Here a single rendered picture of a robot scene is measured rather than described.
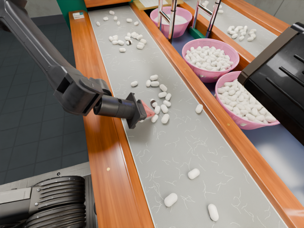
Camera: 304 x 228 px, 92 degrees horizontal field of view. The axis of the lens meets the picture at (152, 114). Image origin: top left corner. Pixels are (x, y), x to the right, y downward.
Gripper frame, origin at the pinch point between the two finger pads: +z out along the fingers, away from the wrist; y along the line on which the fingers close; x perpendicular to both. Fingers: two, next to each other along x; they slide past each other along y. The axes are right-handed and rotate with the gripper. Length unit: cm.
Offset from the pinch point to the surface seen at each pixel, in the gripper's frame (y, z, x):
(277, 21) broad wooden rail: 38, 74, -60
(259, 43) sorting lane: 25, 58, -43
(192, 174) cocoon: -22.8, 3.1, -2.0
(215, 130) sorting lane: -12.7, 15.9, -9.7
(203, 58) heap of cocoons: 25.2, 31.2, -20.8
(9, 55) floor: 205, -55, 138
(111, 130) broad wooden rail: -1.7, -11.6, 8.6
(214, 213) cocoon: -32.3, 3.6, -2.2
